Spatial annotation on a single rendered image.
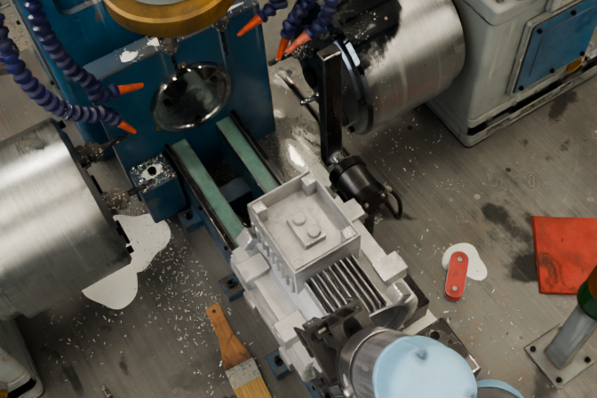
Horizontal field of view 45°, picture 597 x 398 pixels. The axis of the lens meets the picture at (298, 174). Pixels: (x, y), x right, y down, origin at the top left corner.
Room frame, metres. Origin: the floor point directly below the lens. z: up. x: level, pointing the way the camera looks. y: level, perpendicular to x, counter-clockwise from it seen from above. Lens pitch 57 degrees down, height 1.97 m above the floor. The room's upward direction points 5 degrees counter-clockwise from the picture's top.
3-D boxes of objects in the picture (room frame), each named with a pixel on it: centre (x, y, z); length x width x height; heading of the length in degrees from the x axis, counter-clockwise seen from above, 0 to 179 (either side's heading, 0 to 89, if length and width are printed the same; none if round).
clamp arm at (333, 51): (0.64, -0.06, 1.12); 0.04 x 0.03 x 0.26; 27
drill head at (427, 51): (0.85, -0.17, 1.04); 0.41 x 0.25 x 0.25; 117
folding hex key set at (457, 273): (0.51, -0.25, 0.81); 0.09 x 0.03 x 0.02; 160
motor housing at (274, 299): (0.42, -0.02, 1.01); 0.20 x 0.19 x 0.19; 27
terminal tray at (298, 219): (0.46, 0.00, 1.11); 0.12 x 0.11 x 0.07; 27
